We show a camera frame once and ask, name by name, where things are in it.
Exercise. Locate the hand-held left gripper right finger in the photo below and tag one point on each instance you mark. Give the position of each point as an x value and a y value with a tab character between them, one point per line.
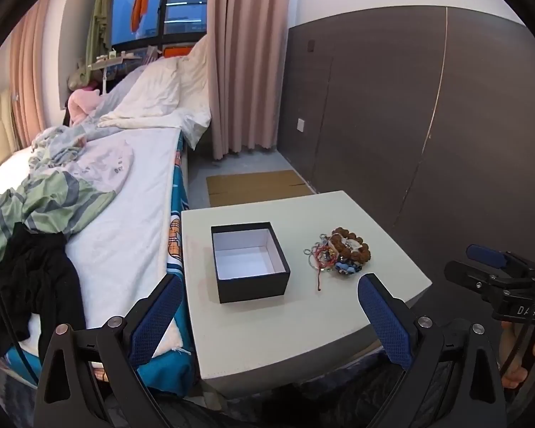
385	321

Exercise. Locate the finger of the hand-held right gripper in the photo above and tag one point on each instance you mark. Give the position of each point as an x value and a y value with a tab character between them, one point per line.
463	272
483	254

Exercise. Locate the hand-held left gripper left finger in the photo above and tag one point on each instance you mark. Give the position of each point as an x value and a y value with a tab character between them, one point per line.
154	321

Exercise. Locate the black jewelry box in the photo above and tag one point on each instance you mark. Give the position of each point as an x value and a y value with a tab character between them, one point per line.
249	290

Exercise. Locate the person's right hand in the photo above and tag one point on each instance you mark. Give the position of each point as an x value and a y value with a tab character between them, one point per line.
512	372

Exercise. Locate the teal cartoon bed sheet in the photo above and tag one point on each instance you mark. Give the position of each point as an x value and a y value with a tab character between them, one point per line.
169	376

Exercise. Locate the black garment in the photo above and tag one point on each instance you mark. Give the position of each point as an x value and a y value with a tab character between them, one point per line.
35	285

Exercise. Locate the green striped blanket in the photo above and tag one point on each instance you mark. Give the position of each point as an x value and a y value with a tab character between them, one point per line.
49	200

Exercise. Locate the white patterned garment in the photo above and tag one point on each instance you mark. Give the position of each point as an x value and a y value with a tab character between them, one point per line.
107	165

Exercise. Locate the flattened cardboard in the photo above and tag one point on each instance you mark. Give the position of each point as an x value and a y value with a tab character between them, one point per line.
249	187

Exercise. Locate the light blue quilt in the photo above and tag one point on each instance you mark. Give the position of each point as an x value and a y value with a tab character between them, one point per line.
111	98

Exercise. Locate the white pillows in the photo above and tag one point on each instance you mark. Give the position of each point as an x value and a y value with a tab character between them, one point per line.
156	93

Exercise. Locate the pink plush toy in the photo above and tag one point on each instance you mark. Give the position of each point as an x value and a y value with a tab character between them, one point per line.
82	105

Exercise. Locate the white tray table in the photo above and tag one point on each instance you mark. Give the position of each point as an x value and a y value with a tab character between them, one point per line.
111	60

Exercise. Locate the orange box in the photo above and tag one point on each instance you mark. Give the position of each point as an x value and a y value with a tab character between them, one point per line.
178	50

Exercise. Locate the narrow pink curtain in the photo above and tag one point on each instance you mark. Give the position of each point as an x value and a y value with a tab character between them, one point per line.
26	76

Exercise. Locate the wide pink curtain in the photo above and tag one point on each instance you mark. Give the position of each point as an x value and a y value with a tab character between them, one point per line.
245	53

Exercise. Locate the green hanging cloth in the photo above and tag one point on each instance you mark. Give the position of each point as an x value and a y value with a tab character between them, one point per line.
97	26

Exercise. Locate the dark framed window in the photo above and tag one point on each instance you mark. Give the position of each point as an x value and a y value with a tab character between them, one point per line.
183	9

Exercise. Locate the white wall socket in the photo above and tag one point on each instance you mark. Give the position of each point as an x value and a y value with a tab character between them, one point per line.
301	125

